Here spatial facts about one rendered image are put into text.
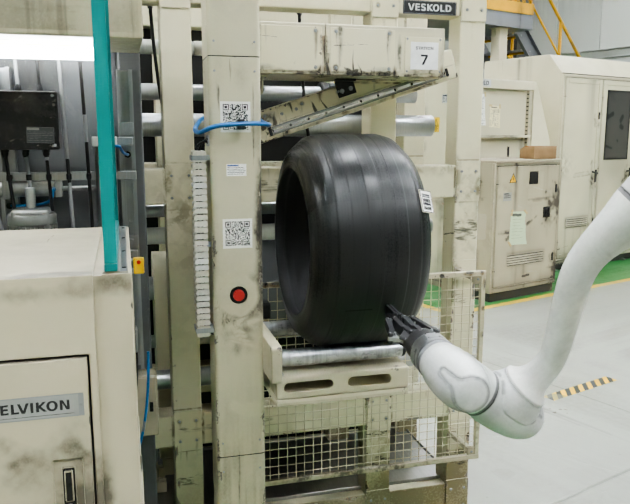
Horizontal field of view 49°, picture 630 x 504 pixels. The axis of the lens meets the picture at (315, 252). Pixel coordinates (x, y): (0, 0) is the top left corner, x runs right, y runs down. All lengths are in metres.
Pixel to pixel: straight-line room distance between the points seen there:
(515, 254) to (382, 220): 4.89
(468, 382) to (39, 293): 0.77
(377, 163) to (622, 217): 0.67
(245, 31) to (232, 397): 0.93
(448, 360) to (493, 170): 4.90
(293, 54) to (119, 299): 1.18
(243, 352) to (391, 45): 1.00
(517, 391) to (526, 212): 5.15
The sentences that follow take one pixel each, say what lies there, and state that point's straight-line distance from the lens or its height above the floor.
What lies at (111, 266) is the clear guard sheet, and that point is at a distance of 1.06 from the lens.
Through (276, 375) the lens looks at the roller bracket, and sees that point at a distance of 1.77.
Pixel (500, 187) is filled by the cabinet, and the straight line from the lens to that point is 6.28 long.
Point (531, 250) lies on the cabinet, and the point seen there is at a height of 0.42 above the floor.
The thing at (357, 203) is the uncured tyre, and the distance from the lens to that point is 1.67.
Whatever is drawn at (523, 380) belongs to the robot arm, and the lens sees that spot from 1.48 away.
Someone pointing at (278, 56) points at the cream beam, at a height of 1.69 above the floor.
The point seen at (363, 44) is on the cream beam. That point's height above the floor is 1.73.
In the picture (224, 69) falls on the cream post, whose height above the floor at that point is 1.62.
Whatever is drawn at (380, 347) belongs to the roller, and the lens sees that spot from 1.87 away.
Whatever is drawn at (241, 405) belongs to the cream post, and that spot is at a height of 0.76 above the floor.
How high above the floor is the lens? 1.47
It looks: 10 degrees down
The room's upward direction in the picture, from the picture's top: straight up
